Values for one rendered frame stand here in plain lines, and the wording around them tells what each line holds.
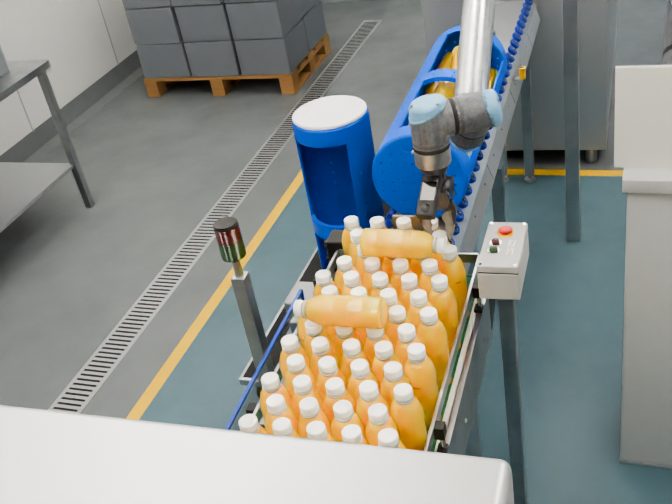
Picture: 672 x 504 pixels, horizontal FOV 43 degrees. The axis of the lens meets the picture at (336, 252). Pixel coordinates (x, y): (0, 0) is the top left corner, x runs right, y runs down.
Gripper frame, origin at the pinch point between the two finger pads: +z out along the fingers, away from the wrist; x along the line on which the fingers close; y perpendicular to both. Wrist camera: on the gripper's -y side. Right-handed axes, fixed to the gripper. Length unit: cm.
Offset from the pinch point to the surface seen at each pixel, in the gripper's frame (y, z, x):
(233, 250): -22, -9, 47
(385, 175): 31.7, 0.1, 22.5
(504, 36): 186, 18, 9
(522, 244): -2.2, 0.4, -21.2
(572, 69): 165, 25, -21
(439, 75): 73, -13, 13
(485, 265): -11.8, 0.3, -13.5
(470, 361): -23.7, 20.8, -10.2
